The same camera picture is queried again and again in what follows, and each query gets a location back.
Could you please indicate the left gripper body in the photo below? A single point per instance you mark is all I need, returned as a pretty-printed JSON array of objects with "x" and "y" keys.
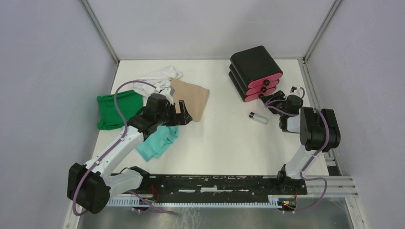
[{"x": 169, "y": 117}]

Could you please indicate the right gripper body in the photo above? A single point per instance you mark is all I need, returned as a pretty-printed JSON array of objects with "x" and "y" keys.
[{"x": 279, "y": 105}]

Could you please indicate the clear bottle black cap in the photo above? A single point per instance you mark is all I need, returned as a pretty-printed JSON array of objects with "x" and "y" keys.
[{"x": 258, "y": 118}]

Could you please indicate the black pink drawer organizer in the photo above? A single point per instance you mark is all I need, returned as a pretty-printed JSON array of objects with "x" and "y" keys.
[{"x": 254, "y": 73}]

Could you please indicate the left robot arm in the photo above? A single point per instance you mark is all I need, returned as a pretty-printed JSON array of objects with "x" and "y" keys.
[{"x": 92, "y": 184}]

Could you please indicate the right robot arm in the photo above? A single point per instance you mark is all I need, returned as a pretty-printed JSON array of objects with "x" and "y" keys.
[{"x": 318, "y": 131}]

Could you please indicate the tan cloth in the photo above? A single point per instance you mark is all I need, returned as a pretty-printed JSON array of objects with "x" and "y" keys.
[{"x": 195, "y": 97}]

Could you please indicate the teal cloth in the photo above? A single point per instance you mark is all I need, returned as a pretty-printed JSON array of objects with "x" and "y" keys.
[{"x": 157, "y": 143}]

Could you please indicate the white cloth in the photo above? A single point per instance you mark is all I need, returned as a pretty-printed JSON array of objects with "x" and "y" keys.
[{"x": 156, "y": 81}]

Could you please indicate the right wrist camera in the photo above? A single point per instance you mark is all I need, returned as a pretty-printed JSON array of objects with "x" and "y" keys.
[{"x": 298, "y": 91}]

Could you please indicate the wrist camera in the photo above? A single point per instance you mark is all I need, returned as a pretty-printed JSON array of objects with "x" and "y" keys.
[
  {"x": 298, "y": 91},
  {"x": 168, "y": 93}
]

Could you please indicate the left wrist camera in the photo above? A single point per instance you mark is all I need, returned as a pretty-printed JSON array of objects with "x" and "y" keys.
[{"x": 168, "y": 93}]

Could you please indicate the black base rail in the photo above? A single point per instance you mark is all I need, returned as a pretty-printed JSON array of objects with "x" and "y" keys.
[{"x": 215, "y": 188}]

